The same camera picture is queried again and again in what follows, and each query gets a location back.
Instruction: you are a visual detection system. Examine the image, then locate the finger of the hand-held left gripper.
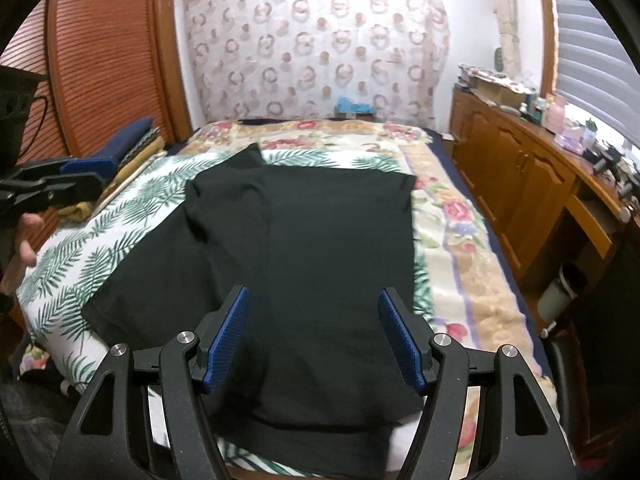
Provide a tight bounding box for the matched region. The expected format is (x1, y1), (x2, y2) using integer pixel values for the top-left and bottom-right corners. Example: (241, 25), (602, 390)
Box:
(0, 172), (105, 218)
(15, 157), (119, 183)

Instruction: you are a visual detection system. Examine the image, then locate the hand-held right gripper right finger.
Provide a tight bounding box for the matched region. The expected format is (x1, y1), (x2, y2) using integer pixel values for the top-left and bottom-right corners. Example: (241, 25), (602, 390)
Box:
(378, 287), (576, 480)

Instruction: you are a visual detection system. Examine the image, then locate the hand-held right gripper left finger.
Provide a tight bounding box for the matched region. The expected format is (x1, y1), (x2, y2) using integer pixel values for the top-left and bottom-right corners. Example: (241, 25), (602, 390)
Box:
(50, 285), (251, 480)

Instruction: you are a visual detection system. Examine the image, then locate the black t-shirt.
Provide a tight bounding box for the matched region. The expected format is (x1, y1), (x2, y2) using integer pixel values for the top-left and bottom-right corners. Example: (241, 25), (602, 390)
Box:
(80, 142), (426, 480)

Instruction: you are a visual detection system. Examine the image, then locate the stack of folded clothes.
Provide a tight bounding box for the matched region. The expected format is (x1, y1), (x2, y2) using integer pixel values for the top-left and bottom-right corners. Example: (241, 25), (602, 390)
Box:
(57, 137), (169, 221)

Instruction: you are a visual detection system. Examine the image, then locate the person's left hand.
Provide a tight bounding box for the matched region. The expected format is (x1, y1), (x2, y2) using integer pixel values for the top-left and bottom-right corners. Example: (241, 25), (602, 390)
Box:
(0, 212), (43, 297)

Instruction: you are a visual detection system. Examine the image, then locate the dark patterned folded cloth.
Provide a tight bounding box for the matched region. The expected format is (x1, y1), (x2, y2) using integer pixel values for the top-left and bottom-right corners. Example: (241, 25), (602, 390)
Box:
(119, 127), (162, 169)

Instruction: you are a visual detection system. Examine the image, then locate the palm leaf print sheet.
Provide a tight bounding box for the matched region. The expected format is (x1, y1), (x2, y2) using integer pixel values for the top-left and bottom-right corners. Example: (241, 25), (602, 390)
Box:
(15, 147), (436, 478)

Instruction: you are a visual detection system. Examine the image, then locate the floral blanket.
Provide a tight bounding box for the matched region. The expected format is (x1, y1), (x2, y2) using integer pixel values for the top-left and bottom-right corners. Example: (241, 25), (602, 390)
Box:
(190, 119), (563, 461)

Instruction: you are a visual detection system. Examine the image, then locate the wooden louvred wardrobe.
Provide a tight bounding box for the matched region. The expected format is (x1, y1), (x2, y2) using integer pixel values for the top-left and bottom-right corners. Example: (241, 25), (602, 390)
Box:
(0, 0), (193, 261)

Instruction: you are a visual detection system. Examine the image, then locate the navy bed sheet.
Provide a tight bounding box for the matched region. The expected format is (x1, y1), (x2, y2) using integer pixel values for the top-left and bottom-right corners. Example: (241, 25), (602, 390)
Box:
(425, 127), (556, 361)

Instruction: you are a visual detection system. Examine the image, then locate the white waste bin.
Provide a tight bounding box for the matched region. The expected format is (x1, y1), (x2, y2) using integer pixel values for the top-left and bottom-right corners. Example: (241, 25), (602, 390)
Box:
(537, 262), (589, 324)

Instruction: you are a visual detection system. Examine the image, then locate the wooden cabinet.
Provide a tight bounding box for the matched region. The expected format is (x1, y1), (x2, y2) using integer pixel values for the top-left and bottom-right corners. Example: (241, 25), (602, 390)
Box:
(447, 87), (640, 311)

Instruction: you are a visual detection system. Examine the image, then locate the dark chair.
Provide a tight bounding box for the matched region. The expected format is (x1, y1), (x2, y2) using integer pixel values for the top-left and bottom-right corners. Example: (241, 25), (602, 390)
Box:
(542, 237), (640, 466)

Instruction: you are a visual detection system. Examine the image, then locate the grey cloth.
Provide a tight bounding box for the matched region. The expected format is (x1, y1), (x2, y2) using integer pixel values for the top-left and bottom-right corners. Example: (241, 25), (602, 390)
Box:
(0, 380), (81, 480)

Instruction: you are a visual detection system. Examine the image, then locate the circle patterned curtain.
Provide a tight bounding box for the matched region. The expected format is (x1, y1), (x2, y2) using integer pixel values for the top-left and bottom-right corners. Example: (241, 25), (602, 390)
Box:
(172, 0), (451, 128)

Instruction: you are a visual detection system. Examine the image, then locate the blue packet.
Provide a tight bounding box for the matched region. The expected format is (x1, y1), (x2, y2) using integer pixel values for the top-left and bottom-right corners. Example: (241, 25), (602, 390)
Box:
(334, 96), (376, 120)

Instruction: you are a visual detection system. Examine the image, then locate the translucent pink box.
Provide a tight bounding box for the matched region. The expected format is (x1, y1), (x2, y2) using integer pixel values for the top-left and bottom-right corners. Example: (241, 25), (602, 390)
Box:
(562, 122), (589, 154)

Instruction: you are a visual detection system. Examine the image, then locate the pink container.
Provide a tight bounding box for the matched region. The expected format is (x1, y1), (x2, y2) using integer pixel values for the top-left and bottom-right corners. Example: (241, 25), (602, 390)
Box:
(547, 95), (569, 131)

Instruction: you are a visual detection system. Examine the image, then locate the window blind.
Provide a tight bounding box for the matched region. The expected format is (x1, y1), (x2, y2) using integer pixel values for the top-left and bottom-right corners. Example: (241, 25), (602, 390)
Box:
(552, 0), (640, 136)

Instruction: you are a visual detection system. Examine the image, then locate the black cable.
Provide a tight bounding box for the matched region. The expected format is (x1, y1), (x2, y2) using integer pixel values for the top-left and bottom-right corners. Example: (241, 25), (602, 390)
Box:
(20, 92), (54, 161)

